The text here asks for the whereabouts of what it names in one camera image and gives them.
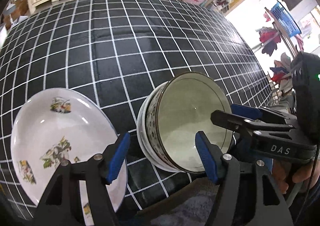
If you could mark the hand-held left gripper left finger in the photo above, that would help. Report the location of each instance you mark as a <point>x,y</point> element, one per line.
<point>117,158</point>

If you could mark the green patterned ceramic bowl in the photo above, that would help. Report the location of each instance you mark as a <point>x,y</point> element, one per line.
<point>180,116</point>

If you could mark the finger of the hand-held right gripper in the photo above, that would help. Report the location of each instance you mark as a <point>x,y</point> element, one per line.
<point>246,112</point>
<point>230,119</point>

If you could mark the red hanging clothes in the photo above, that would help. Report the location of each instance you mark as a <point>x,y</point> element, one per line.
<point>270,39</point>

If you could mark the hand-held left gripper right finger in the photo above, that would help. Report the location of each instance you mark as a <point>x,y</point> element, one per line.
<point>206,158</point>

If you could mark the blue plastic basket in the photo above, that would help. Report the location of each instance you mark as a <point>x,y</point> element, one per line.
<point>286,19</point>

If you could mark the person's right hand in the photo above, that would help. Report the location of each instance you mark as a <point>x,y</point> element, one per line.
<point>282,176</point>

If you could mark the white floral print plate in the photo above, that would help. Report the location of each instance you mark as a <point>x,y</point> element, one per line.
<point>50,128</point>

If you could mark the black white grid tablecloth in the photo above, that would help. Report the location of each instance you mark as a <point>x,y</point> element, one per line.
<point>125,53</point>

